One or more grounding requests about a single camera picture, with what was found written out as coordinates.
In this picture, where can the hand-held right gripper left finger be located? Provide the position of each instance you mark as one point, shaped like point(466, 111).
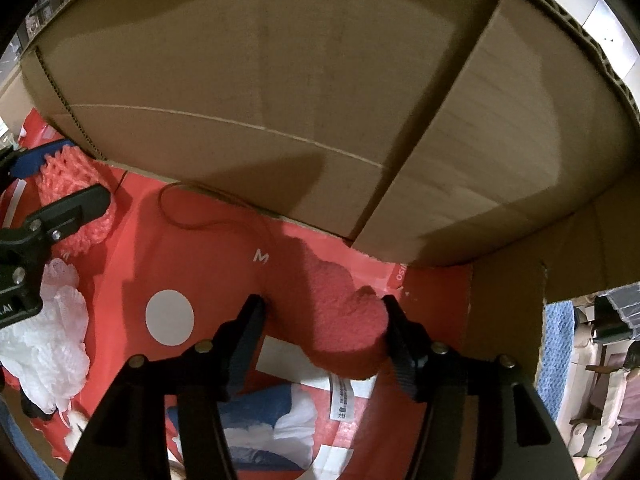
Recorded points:
point(245, 350)

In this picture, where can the white mesh bath pouf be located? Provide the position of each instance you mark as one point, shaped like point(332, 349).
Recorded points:
point(50, 350)

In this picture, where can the red plush heart with tag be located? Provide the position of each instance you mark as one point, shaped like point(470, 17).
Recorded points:
point(340, 310)

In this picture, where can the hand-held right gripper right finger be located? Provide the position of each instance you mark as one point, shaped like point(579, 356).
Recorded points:
point(402, 355)

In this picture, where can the blue waffle blanket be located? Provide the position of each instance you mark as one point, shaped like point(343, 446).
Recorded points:
point(557, 340)

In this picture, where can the blue and white soft pouch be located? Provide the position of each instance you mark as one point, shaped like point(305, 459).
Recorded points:
point(260, 410)

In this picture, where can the white plush toy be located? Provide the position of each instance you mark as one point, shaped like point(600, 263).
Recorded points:
point(595, 440)

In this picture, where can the red mesh bath pouf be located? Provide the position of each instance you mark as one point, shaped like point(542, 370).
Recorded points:
point(65, 177)

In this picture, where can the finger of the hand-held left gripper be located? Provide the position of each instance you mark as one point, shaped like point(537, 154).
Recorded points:
point(35, 162)
point(70, 210)

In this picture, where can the cardboard box with red lining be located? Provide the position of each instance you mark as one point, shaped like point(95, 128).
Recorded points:
point(300, 85)

